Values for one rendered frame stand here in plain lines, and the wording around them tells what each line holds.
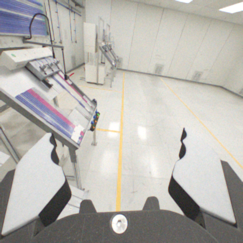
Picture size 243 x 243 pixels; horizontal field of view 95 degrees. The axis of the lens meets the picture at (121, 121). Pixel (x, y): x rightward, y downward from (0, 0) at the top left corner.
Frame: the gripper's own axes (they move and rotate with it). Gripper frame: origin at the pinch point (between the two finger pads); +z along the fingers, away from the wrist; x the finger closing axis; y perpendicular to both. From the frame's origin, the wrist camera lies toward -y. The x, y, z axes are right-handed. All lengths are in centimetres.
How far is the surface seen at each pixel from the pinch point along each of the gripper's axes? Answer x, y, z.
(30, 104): -57, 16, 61
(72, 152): -36, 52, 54
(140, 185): 23, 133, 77
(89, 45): -84, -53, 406
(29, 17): -62, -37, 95
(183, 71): 388, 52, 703
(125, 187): 4, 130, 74
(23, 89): -64, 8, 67
